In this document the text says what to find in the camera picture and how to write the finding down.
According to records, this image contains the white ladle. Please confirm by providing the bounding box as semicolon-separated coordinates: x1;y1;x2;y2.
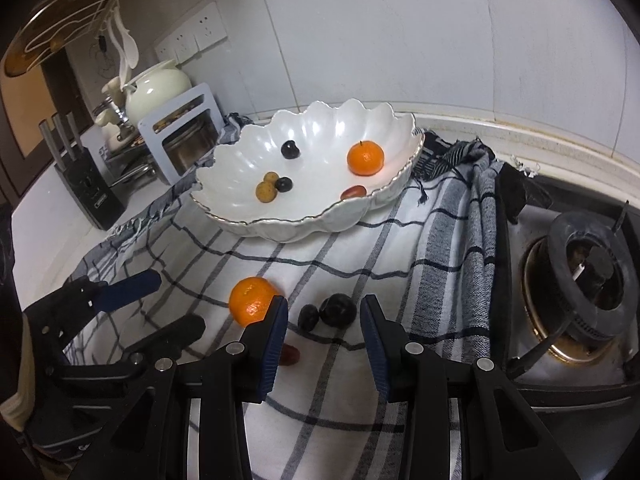
108;18;129;89

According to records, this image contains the white scalloped ceramic bowl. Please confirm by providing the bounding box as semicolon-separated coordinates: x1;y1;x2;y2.
191;99;425;244

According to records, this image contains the white wall socket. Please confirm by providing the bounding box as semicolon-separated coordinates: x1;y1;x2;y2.
154;38;177;62
170;25;198;64
192;2;227;51

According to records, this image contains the steel pot under rack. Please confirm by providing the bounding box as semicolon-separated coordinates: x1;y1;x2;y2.
163;116;218;174

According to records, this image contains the checked grey white cloth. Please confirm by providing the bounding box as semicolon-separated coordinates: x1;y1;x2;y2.
65;140;502;479

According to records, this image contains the cream ceramic pot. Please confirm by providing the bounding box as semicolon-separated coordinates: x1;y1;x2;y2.
122;58;192;127

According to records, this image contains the orange mandarin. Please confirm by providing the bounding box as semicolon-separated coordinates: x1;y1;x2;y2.
228;276;282;327
346;140;385;177

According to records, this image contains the white wall-mounted rack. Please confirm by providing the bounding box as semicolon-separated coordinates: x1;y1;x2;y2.
3;0;118;78

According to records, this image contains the dark grape in bowl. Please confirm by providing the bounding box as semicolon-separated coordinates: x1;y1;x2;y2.
281;140;300;160

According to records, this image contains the dark plum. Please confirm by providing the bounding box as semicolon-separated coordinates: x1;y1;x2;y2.
319;292;357;330

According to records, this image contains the tan longan fruit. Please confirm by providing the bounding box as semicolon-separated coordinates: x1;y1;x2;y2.
255;181;278;204
264;171;280;183

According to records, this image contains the small dark blueberry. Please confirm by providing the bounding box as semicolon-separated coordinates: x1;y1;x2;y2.
274;177;293;193

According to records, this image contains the small dark grape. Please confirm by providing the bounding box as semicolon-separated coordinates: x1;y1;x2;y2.
297;304;320;334

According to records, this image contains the orange mandarin in bowl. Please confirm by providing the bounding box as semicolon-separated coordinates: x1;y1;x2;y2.
346;140;385;177

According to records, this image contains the white rice spoon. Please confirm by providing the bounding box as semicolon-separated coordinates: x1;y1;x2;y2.
114;8;139;70

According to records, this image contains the black knife block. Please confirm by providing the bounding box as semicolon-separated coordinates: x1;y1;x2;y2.
38;113;125;231

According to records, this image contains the red jujube date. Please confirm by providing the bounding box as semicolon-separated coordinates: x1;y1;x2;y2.
341;185;368;200
279;344;300;366

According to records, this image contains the gas stove burner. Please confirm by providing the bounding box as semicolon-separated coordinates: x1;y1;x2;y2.
506;206;639;387

